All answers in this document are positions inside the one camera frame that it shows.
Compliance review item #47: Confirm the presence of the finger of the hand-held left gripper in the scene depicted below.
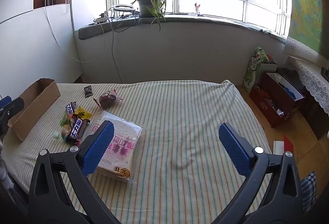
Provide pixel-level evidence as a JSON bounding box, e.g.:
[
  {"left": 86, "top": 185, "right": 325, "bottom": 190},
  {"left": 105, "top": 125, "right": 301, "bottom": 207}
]
[
  {"left": 0, "top": 98, "right": 25, "bottom": 134},
  {"left": 0, "top": 96, "right": 12, "bottom": 111}
]

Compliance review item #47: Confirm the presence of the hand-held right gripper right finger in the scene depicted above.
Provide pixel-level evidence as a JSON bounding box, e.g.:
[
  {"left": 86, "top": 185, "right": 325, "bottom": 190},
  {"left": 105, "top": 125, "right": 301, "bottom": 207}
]
[{"left": 211, "top": 122, "right": 305, "bottom": 224}]

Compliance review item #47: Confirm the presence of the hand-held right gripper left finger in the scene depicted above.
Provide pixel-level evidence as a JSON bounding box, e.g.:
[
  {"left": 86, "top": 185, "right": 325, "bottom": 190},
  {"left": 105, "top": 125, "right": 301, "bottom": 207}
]
[{"left": 28, "top": 120, "right": 121, "bottom": 224}]

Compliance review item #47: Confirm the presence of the brown cardboard box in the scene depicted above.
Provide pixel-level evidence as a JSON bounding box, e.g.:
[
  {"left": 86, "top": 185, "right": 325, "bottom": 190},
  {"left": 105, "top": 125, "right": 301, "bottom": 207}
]
[{"left": 7, "top": 78, "right": 61, "bottom": 142}]

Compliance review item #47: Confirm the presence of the bagged sliced bread loaf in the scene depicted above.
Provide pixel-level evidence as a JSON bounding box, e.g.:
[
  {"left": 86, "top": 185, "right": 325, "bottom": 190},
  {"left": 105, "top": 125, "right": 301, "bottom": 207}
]
[{"left": 89, "top": 110, "right": 143, "bottom": 183}]

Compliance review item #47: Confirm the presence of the yellow candy packet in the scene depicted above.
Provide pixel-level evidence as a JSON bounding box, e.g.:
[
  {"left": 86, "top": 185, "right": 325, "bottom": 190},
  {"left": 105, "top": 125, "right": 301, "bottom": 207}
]
[{"left": 74, "top": 106, "right": 92, "bottom": 120}]

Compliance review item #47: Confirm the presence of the white paper strip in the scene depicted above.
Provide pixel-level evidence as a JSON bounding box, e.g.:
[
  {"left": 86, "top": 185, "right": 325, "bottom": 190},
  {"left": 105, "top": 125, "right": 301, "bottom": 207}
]
[{"left": 273, "top": 140, "right": 285, "bottom": 155}]

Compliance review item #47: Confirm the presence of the dark cake in clear wrapper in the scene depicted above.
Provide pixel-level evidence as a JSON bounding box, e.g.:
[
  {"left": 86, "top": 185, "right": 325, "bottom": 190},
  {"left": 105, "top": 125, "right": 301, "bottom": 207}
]
[{"left": 93, "top": 89, "right": 123, "bottom": 111}]

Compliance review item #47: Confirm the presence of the red storage box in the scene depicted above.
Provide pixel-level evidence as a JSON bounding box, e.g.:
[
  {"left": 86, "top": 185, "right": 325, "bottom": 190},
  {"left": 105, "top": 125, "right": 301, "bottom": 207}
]
[{"left": 249, "top": 72, "right": 306, "bottom": 128}]

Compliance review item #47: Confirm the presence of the red paper sheet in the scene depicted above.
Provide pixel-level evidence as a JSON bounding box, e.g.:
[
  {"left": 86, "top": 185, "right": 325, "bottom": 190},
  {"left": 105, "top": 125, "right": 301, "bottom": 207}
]
[{"left": 283, "top": 135, "right": 295, "bottom": 154}]

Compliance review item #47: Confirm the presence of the green printed bag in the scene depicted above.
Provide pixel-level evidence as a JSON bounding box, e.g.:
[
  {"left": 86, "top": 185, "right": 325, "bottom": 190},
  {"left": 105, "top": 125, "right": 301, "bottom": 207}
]
[{"left": 243, "top": 47, "right": 270, "bottom": 93}]

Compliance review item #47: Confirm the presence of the blue checked cloth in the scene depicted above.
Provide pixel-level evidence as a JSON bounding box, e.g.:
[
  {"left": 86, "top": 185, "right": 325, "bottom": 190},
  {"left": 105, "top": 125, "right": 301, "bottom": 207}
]
[{"left": 299, "top": 171, "right": 318, "bottom": 214}]

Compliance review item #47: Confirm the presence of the white lace cloth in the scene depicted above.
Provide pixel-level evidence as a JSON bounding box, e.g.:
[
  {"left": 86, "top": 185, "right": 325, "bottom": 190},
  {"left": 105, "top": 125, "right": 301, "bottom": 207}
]
[{"left": 285, "top": 56, "right": 329, "bottom": 114}]

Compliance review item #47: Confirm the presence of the white power strip with chargers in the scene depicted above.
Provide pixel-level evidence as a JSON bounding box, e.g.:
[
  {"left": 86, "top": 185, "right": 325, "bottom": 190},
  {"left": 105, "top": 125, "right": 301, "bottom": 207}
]
[{"left": 94, "top": 11, "right": 114, "bottom": 24}]

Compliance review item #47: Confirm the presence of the potted spider plant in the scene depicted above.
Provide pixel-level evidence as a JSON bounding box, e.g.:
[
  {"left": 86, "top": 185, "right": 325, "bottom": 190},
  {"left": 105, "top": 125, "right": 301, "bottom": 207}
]
[{"left": 130, "top": 0, "right": 171, "bottom": 32}]

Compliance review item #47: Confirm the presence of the thin white cable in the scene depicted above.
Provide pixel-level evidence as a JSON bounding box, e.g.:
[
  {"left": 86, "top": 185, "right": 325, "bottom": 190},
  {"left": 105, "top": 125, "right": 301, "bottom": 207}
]
[{"left": 44, "top": 0, "right": 106, "bottom": 64}]

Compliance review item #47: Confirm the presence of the grey hanging cable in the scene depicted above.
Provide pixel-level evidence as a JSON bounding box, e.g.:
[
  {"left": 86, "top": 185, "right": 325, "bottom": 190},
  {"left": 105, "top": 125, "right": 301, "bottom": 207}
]
[{"left": 110, "top": 8, "right": 123, "bottom": 83}]

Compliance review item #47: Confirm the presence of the white ring light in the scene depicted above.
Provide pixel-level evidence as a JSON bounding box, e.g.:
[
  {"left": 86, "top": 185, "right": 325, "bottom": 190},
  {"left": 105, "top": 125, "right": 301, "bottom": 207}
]
[{"left": 113, "top": 4, "right": 134, "bottom": 12}]

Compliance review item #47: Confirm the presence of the wall map poster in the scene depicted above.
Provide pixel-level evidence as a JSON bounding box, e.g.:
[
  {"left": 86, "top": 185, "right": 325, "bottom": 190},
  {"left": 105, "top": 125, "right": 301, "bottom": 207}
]
[{"left": 286, "top": 0, "right": 324, "bottom": 54}]

